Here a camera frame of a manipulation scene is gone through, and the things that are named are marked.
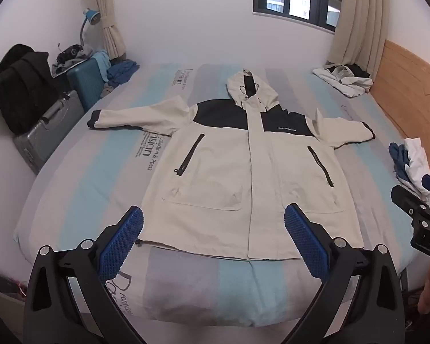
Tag cream and black hooded jacket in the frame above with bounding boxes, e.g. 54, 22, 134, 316
88, 71, 375, 260

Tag blue and white folded clothes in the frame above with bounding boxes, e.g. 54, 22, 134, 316
388, 138, 430, 203

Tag clothes pile on suitcase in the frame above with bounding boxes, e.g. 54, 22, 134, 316
51, 44, 111, 82

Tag wooden headboard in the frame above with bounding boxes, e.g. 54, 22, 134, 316
370, 40, 430, 164

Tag striped bed mattress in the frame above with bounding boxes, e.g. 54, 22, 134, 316
14, 64, 416, 327

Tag white crumpled garment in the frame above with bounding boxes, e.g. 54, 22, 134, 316
312, 64, 374, 98

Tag grey hard case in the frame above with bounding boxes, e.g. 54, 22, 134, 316
14, 90, 84, 175

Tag beige right curtain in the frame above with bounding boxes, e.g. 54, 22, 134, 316
327, 0, 390, 79

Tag beige curtain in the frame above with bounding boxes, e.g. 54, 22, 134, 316
327, 0, 390, 79
81, 0, 126, 60

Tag black backpack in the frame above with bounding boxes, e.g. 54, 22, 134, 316
0, 44, 60, 135

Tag teal suitcase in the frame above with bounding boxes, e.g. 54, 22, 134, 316
67, 58, 105, 112

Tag blue crumpled garment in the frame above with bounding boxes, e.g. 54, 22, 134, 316
107, 60, 140, 89

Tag blue desk lamp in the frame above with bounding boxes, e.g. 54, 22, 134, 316
79, 6, 102, 49

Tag beige left curtain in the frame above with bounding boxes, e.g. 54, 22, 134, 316
81, 0, 126, 60

